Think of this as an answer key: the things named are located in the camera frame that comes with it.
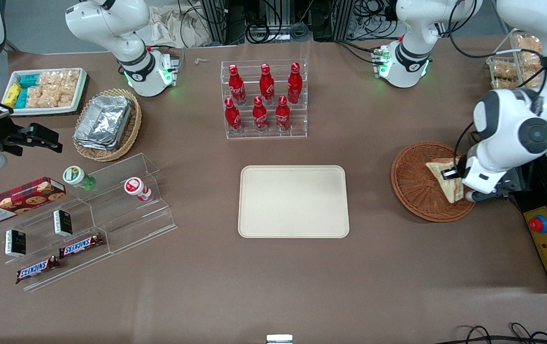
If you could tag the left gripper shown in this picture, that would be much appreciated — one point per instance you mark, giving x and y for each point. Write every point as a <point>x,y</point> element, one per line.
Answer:
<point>451,174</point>

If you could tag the triangular sandwich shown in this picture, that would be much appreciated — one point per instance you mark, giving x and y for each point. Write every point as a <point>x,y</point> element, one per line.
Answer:
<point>448,188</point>

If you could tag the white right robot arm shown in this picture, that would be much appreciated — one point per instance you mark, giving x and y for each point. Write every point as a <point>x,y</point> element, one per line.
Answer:
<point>125,28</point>

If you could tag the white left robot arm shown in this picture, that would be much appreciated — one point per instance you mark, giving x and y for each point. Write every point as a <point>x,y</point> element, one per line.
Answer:
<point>512,124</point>

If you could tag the brown round wicker basket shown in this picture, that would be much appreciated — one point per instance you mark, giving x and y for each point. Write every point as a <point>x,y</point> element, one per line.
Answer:
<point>412,191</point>

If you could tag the aluminium foil tray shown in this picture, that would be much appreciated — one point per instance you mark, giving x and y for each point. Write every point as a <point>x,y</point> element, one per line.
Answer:
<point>103,119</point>
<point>92,145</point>

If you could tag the white rectangular snack tray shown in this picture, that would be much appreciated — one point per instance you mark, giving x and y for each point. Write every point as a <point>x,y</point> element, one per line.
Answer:
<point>82,91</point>

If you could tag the light oval wicker basket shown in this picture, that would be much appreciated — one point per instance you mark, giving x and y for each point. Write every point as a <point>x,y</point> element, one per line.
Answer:
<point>132,129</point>

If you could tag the beige rectangular tray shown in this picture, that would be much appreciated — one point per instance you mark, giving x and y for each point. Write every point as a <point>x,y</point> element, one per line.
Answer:
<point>292,200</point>

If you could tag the clear rice cracker bag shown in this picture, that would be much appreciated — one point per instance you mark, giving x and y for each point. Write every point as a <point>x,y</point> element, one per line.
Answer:
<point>58,77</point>
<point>62,97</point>
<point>35,97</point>

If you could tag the teal snack packet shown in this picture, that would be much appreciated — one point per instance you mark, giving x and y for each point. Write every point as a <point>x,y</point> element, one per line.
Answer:
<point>22,98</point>
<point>28,81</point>

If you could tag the green cap drink bottle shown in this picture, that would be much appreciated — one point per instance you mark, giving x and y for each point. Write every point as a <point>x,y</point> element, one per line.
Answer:
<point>76,176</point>

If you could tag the yellow snack packet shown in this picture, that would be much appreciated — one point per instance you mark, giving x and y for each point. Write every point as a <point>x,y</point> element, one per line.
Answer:
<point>12,94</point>

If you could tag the red tartan cookie box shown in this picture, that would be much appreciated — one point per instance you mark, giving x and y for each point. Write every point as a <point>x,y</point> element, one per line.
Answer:
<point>15,200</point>

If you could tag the small black box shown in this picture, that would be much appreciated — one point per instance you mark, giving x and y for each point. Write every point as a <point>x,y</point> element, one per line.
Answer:
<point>15,242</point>
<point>63,222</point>

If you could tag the black machine housing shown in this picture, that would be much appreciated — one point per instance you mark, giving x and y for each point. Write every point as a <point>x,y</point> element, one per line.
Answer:
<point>539,191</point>

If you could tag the red cap drink bottle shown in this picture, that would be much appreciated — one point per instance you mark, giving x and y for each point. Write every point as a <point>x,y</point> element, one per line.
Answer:
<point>136,187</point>

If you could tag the clear fried snack bag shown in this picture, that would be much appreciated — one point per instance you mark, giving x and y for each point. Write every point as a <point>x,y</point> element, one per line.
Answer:
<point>530,59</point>
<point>503,84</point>
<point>531,79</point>
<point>528,44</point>
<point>504,69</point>

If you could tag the Snickers chocolate bar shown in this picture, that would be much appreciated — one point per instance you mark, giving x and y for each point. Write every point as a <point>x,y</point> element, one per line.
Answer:
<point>37,270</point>
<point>81,245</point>

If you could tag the clear acrylic step display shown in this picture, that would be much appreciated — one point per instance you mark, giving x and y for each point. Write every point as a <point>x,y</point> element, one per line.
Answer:
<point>130,224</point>

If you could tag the clear acrylic bottle rack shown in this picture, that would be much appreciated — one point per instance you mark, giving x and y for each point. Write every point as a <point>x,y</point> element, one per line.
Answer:
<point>302,122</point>

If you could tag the beige cloth bag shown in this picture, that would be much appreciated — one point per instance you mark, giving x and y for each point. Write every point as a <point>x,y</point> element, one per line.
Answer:
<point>178,26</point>

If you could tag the small clear plastic piece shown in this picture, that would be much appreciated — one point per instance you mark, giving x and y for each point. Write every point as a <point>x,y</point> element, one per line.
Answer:
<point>202,61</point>

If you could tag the red cola bottle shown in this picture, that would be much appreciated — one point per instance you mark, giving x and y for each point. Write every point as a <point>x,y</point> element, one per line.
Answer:
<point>260,116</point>
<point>282,115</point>
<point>267,85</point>
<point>233,117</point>
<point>294,85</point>
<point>236,86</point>

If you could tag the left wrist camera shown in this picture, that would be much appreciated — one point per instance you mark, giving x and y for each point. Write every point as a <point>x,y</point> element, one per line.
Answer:
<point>481,196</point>

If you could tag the aluminium frame rack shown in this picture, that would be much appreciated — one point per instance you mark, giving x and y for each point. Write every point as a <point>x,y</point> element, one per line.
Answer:
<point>331,19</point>

